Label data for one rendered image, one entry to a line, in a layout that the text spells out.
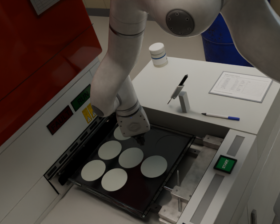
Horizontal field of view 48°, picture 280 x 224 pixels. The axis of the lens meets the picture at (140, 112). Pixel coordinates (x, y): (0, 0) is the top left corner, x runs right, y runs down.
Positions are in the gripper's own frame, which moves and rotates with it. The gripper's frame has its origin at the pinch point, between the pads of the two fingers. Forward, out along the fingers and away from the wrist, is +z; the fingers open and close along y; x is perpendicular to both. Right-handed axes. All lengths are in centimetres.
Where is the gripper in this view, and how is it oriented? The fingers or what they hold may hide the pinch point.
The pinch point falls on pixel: (140, 139)
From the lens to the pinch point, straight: 114.2
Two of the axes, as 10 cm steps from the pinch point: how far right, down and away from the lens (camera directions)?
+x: -1.1, -6.3, 7.7
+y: 9.6, -2.8, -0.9
